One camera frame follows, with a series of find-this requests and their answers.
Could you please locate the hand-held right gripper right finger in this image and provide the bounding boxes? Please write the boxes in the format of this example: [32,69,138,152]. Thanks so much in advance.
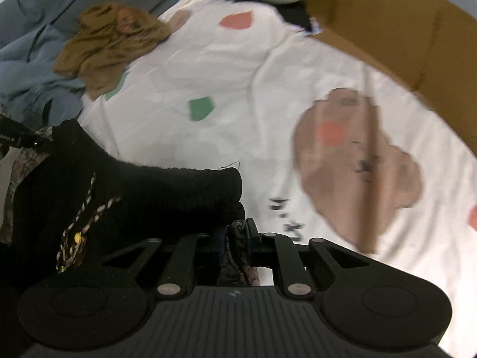
[246,219,371,300]

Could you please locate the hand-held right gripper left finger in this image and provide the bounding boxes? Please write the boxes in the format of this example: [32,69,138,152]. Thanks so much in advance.
[100,233,229,301]

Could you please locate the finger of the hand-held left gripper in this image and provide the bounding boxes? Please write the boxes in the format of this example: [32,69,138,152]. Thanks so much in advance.
[0,115,56,150]

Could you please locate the black knit sweater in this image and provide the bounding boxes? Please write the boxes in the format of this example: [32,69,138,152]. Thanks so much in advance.
[0,118,247,277]

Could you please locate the blue denim jeans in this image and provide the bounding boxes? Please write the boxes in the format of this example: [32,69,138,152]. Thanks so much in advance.
[0,26,86,127]

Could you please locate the brown garment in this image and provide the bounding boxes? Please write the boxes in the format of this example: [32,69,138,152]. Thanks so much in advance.
[54,3,170,99]

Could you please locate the cream printed blanket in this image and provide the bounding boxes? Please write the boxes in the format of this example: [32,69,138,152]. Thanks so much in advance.
[76,0,477,358]

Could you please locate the black cloth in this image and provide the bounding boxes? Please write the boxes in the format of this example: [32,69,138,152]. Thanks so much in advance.
[278,2,317,32]

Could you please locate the brown cardboard sheet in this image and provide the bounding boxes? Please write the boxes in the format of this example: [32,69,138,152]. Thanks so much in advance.
[300,0,477,157]

